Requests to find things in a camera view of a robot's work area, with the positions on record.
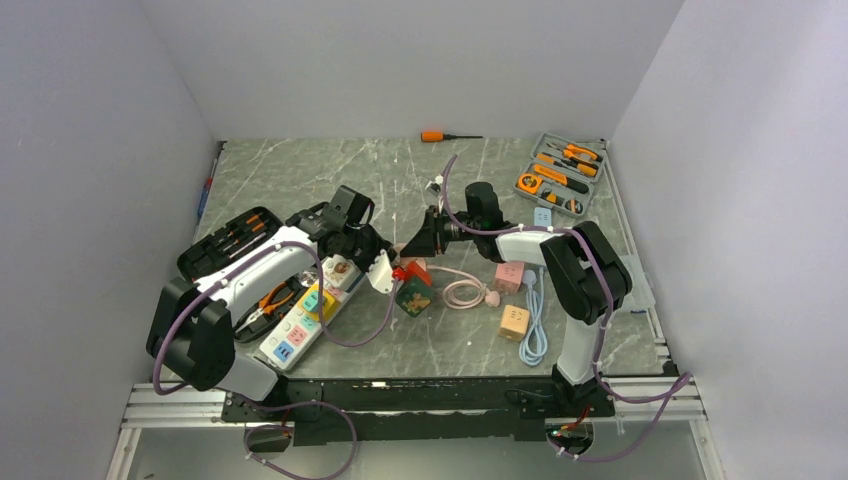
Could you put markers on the pink cube adapter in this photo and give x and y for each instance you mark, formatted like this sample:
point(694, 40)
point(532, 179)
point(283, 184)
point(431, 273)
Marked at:
point(508, 277)

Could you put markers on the clear plastic screw box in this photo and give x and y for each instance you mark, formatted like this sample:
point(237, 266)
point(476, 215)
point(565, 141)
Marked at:
point(641, 297)

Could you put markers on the black tool case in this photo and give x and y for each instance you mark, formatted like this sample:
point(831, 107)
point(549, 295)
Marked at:
point(239, 264)

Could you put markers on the tan wooden cube adapter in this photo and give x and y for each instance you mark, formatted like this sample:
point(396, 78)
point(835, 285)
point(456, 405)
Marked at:
point(514, 323)

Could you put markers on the yellow tape measure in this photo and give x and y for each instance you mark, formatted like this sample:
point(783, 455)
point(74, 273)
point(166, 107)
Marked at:
point(528, 183)

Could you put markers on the black electrical tape roll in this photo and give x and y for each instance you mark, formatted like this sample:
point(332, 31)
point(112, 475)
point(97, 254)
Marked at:
point(574, 206)

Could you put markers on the black aluminium base frame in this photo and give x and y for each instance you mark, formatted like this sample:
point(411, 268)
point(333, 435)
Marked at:
point(523, 408)

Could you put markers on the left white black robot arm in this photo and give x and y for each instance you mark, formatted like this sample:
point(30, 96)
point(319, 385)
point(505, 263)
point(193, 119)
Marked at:
point(207, 364)

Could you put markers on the orange handled screwdriver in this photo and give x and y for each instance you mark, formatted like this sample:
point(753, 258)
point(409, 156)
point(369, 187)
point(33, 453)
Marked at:
point(438, 137)

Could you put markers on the white power strip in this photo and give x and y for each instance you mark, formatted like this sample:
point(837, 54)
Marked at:
point(287, 343)

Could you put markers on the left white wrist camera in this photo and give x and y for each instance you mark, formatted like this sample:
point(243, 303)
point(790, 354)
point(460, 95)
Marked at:
point(381, 273)

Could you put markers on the dark green cube adapter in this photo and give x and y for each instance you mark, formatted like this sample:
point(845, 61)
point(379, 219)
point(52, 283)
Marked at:
point(414, 296)

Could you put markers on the light blue power strip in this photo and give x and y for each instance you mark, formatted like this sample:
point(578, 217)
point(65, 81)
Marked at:
point(542, 217)

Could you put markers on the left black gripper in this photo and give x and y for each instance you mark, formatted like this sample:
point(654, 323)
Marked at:
point(381, 243)

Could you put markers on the teal small plug adapter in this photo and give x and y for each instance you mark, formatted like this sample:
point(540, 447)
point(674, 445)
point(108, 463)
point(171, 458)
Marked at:
point(311, 303)

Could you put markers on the white cube adapter with picture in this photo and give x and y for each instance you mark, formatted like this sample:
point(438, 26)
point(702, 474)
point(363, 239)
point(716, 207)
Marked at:
point(340, 273)

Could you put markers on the yellow cube adapter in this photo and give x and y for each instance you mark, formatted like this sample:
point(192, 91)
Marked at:
point(329, 304)

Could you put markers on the blue red pen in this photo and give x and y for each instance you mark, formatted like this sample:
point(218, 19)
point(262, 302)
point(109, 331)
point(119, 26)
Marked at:
point(207, 187)

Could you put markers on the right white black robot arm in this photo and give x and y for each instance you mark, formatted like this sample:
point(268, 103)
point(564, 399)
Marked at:
point(589, 278)

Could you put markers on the grey tool case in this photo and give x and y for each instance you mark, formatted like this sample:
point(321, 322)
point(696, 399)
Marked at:
point(567, 169)

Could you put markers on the orange handled pliers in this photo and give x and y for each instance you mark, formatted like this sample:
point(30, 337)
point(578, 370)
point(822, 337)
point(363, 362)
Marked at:
point(272, 301)

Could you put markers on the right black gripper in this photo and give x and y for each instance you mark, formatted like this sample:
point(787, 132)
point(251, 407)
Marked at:
point(431, 239)

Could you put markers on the red cube adapter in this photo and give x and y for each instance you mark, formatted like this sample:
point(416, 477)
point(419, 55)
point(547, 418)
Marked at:
point(418, 267)

